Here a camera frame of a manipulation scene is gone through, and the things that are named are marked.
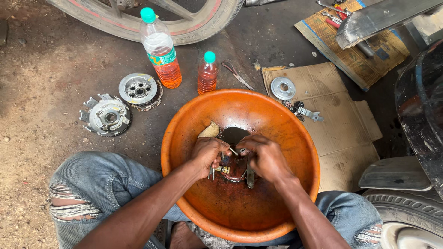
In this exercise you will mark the person's blue ripped jeans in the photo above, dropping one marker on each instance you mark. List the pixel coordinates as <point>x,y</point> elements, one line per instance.
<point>103,183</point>

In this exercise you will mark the person's left hand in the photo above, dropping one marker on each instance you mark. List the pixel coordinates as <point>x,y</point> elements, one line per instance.
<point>204,152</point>

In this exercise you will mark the silver clutch hub with plates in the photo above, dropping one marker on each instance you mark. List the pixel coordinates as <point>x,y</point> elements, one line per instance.
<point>140,90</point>

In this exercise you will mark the motorcycle tyre with rim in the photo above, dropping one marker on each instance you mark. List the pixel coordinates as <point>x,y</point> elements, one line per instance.
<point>408,214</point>

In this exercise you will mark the silver wrench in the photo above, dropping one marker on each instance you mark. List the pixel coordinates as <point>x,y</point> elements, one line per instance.
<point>330,7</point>

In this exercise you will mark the small bottle of orange liquid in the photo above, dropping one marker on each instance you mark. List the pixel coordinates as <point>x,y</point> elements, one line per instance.
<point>207,74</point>

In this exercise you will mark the silver metal bracket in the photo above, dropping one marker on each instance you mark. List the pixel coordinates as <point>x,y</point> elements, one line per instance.
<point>310,114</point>

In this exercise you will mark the beige rag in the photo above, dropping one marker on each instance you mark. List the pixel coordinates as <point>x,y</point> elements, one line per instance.
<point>210,131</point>

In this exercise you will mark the person's right hand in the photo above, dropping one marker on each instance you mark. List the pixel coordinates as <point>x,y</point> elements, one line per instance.
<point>266,157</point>

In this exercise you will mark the grey patterned cloth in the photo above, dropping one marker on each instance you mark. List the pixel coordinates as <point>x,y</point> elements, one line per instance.
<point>207,237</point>

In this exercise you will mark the person's right fingers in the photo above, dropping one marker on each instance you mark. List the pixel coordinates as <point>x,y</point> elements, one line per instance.
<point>246,148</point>

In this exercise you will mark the small metal bolt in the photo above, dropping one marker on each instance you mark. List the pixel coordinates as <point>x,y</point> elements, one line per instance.
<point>233,151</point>

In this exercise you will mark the motorcycle wheel with red stripe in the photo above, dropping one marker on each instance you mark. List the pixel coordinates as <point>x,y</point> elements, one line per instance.
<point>193,31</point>

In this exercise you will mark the scissors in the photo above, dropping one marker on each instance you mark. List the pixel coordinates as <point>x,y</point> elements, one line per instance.
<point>237,75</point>

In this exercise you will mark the orange plastic basin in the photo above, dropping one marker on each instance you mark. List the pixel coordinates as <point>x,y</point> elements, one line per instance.
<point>207,114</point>

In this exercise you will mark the black motorcycle fender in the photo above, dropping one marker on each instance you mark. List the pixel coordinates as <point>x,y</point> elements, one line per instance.
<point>422,114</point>

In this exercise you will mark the flat metal lever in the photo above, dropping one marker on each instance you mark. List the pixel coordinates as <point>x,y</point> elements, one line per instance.
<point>250,177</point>

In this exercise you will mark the flat brown cardboard sheet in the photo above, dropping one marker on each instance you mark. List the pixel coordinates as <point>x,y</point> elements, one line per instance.
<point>342,138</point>

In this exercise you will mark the person's left fingers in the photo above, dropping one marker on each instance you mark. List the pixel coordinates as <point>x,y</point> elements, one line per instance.
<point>221,152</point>

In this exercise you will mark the silver clutch housing basket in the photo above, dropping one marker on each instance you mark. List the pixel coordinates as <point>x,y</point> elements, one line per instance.
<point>106,116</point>

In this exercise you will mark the brass fitting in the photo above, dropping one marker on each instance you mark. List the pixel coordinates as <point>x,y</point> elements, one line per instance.
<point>222,169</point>

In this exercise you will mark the large bottle of orange liquid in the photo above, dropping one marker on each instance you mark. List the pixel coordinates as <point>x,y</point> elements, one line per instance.
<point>161,52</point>

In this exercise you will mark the person's foot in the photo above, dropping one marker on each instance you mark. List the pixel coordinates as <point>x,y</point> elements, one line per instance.
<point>183,237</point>

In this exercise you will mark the pile of small springs and nuts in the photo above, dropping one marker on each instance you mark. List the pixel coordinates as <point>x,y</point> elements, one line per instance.
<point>293,106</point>

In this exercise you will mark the silver round pressure plate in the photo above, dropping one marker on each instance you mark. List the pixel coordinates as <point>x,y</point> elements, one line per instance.
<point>283,88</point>

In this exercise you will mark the printed cardboard with blue edge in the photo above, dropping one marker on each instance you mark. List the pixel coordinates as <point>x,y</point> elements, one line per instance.
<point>349,58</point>

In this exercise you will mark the bundle of metal bolts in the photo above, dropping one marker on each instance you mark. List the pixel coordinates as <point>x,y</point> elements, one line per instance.
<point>211,172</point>

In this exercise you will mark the grey metal motorcycle part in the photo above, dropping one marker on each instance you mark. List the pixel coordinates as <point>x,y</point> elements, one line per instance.
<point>377,17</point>

